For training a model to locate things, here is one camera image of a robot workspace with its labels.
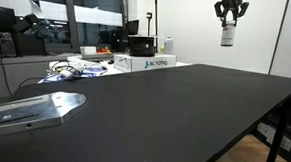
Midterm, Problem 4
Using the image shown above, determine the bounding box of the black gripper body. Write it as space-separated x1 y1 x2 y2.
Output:
221 0 242 11

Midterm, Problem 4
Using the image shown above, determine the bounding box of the small white pill bottle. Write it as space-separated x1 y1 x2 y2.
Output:
219 19 236 48

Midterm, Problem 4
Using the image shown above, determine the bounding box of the white plastic jug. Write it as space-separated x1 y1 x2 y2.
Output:
162 36 176 56

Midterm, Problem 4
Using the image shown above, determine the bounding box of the black boxy device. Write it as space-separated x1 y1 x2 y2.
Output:
127 34 159 59

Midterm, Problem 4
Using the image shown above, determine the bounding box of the black computer monitor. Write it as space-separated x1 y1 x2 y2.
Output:
125 19 141 37

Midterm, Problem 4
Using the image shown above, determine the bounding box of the white Robotiq cardboard box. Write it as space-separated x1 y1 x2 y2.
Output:
112 50 178 76

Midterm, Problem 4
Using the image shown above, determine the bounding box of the red orange object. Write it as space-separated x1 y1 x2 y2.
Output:
96 46 113 55

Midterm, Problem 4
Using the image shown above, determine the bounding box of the black table leg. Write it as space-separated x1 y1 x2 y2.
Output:
261 96 291 162

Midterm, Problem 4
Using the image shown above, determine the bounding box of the dark storage box with labels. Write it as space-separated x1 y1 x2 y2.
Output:
254 111 291 162

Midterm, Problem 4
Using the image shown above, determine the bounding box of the small white box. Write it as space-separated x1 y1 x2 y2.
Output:
79 45 98 57

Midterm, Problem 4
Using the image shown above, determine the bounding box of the black articulated desk device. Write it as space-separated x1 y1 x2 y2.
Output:
11 12 52 40

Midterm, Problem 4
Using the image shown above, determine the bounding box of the silver metal mounting plate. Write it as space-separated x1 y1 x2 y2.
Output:
0 87 88 144

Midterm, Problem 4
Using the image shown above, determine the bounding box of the black computer tower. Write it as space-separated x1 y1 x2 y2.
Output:
0 31 19 58

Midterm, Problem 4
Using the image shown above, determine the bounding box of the black camera on post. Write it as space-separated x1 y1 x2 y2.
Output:
145 11 154 37

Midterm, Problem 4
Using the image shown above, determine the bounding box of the tangled cables pile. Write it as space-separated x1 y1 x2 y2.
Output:
38 61 108 87

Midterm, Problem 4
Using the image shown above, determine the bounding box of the white cable bundle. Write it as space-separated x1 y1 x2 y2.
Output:
48 59 87 80

